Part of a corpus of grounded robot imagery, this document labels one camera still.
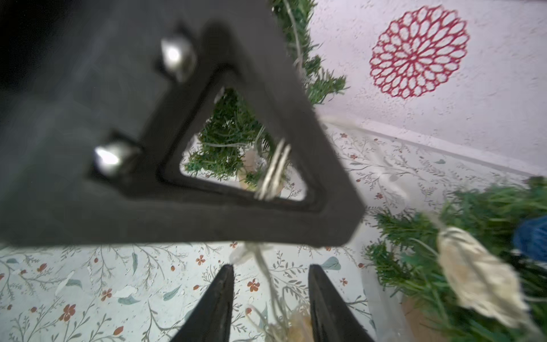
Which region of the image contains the left small green christmas tree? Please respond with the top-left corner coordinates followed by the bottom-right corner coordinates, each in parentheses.
top-left (181, 0), bottom-right (346, 191)

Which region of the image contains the small green christmas tree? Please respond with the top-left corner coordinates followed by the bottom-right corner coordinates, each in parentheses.
top-left (181, 0), bottom-right (346, 191)
top-left (364, 177), bottom-right (546, 341)

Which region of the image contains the right small green christmas tree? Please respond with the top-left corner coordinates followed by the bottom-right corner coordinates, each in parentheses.
top-left (364, 177), bottom-right (546, 341)

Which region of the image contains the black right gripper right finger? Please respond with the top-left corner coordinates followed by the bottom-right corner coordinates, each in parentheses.
top-left (309, 264), bottom-right (374, 342)

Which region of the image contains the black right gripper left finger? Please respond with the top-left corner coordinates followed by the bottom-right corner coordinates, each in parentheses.
top-left (170, 264), bottom-right (234, 342)

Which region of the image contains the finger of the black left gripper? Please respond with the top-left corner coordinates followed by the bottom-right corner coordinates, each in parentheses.
top-left (1, 1), bottom-right (366, 247)

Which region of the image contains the blue wicker light ball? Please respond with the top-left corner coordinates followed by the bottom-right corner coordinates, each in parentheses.
top-left (512, 216), bottom-right (547, 263)

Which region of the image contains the clear plastic battery box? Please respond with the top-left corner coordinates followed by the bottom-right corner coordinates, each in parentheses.
top-left (362, 266), bottom-right (415, 341)

